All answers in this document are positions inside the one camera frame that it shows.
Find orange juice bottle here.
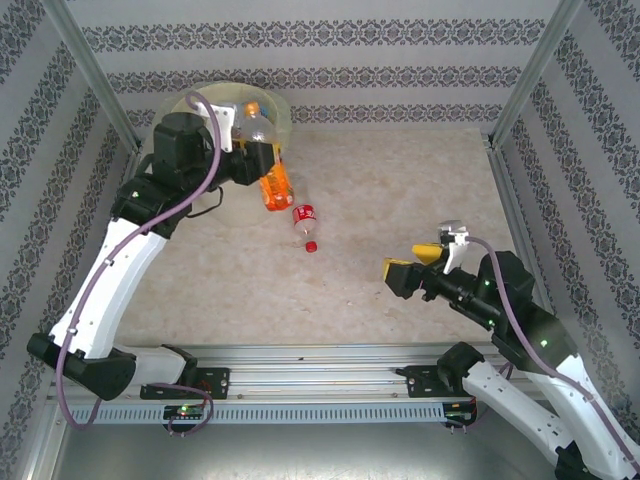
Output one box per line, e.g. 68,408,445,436
238,101,296,214

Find bin with yellow bag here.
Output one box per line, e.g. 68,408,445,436
167,82,294,166

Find clear bottle red label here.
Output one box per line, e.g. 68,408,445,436
291,185,320,254

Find right controller board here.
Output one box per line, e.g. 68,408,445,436
443,403,477,426

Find controller board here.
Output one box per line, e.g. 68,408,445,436
163,404,207,421
443,403,477,426

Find metal sheet tray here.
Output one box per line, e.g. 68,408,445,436
47,422,609,480

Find left controller board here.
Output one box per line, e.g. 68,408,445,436
163,404,207,421

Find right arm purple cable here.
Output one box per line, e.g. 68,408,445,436
464,235,634,464

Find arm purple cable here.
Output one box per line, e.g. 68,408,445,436
464,235,634,464
54,91,224,435

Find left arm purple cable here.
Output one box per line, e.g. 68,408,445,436
54,91,224,435

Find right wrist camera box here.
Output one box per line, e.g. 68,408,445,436
436,220,470,275

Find right aluminium side rail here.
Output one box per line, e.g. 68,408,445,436
487,144,556,326

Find left aluminium frame post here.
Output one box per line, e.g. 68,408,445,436
39,0,144,151

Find aluminium frame post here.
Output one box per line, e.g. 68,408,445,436
39,0,144,151
487,0,586,149

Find aluminium front rail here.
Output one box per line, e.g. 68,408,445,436
47,343,594,402

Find slotted grey cable duct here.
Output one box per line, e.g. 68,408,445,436
66,403,447,425

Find right aluminium frame post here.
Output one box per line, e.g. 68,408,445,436
487,0,586,149

